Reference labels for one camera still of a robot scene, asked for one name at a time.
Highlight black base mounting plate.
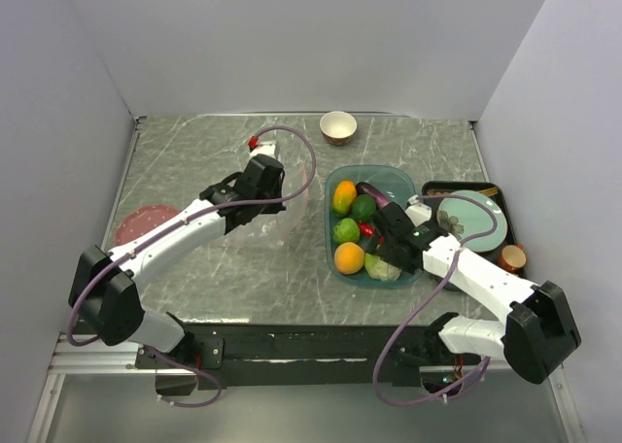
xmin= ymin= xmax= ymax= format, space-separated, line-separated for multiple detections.
xmin=134 ymin=321 xmax=482 ymax=395

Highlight yellow green mango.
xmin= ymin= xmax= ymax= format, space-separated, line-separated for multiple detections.
xmin=331 ymin=181 xmax=358 ymax=217

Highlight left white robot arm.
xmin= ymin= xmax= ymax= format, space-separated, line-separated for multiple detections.
xmin=68 ymin=138 xmax=285 ymax=367

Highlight pink plate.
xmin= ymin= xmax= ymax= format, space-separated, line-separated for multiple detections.
xmin=115 ymin=203 xmax=180 ymax=246

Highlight orange fruit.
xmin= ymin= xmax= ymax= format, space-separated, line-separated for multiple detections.
xmin=333 ymin=242 xmax=365 ymax=275

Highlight wooden chopsticks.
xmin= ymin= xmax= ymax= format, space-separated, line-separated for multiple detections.
xmin=478 ymin=187 xmax=500 ymax=197

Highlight light green plate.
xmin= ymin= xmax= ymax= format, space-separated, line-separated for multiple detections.
xmin=436 ymin=190 xmax=508 ymax=253

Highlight small green lettuce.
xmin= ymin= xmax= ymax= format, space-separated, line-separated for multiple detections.
xmin=332 ymin=218 xmax=361 ymax=244

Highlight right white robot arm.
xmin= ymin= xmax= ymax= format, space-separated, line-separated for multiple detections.
xmin=371 ymin=202 xmax=581 ymax=384

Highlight dark green avocado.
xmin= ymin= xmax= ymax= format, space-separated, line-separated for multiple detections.
xmin=350 ymin=194 xmax=377 ymax=222

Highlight teal plastic food tray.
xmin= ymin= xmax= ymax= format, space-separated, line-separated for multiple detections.
xmin=324 ymin=164 xmax=432 ymax=290

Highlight black serving tray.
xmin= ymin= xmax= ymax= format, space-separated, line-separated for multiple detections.
xmin=422 ymin=182 xmax=527 ymax=277

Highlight pale green cabbage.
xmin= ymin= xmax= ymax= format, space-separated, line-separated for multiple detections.
xmin=364 ymin=254 xmax=401 ymax=282

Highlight red chili pepper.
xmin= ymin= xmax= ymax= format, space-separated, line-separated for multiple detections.
xmin=358 ymin=222 xmax=375 ymax=238

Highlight clear zip top bag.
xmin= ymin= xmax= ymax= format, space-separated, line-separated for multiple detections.
xmin=222 ymin=137 xmax=311 ymax=249

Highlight beige ceramic bowl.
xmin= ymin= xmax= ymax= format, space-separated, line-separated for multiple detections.
xmin=320 ymin=111 xmax=358 ymax=146

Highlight purple eggplant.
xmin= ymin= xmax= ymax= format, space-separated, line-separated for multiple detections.
xmin=356 ymin=182 xmax=391 ymax=210

